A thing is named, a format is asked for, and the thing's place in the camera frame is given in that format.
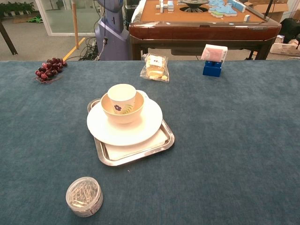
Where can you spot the clear snack bag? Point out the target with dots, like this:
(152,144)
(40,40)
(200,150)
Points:
(155,68)

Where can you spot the red grape bunch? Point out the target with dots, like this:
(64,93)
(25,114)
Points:
(50,69)

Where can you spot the white round plate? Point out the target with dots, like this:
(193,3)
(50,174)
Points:
(124,132)

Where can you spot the stainless steel tray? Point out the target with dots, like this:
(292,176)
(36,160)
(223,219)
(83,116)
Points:
(164,143)

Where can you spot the cardboard box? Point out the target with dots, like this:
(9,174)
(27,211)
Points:
(269,8)

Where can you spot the blue white mahjong tile pile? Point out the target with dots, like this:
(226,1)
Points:
(222,8)

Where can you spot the white floral paper cup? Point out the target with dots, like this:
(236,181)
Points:
(122,96)

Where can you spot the pink tissue pack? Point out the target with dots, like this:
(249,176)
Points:
(214,53)

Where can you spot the white square plate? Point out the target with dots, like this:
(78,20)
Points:
(131,150)

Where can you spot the blue block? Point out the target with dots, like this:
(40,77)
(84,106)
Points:
(212,68)

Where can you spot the black table leg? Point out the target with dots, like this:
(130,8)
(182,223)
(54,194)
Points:
(7,38)

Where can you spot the beige bowl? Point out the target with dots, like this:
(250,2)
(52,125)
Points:
(131,114)

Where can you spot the white plastic basket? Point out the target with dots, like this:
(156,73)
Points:
(284,48)

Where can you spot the wooden pole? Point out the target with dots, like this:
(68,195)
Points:
(75,23)

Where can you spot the purple robot base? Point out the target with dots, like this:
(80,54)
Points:
(112,35)

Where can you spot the brown mahjong table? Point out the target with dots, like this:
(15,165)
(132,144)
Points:
(199,28)

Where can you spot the clear paper clip jar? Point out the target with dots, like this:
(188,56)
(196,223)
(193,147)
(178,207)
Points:
(84,197)

